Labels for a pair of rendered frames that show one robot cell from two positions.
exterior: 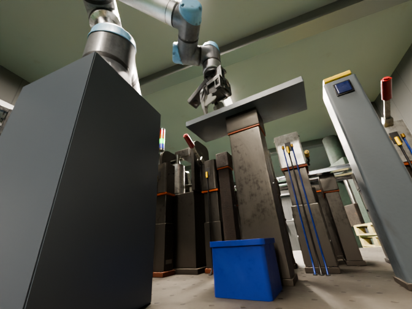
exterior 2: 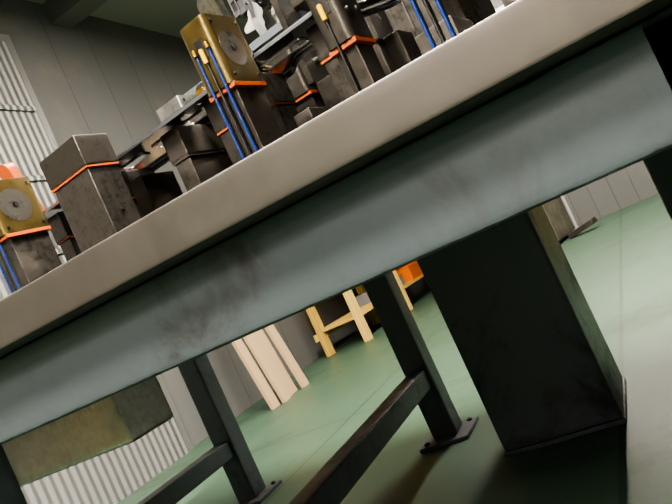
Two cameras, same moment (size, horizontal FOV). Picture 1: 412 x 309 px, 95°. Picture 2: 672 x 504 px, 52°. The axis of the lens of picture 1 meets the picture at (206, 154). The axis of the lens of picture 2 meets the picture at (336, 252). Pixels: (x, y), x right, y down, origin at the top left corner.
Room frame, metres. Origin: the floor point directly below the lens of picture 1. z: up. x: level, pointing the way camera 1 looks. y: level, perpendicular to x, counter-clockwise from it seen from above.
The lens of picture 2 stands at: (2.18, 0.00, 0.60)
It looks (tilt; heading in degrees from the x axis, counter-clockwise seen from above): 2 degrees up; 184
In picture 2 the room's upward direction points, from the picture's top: 25 degrees counter-clockwise
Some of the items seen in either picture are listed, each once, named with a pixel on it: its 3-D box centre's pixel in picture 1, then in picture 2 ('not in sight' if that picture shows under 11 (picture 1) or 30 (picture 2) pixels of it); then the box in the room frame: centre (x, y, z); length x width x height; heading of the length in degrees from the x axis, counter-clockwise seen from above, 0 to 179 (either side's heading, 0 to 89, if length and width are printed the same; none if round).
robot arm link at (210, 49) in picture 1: (209, 57); not in sight; (0.54, -0.04, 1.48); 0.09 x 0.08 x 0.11; 102
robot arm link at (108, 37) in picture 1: (111, 56); not in sight; (0.35, 0.24, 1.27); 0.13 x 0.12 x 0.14; 12
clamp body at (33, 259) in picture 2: not in sight; (26, 267); (0.81, -0.70, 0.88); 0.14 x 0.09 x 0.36; 152
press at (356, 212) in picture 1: (352, 198); not in sight; (3.91, -2.90, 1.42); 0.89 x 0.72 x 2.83; 159
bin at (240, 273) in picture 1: (246, 264); not in sight; (0.43, -0.06, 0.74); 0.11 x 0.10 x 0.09; 62
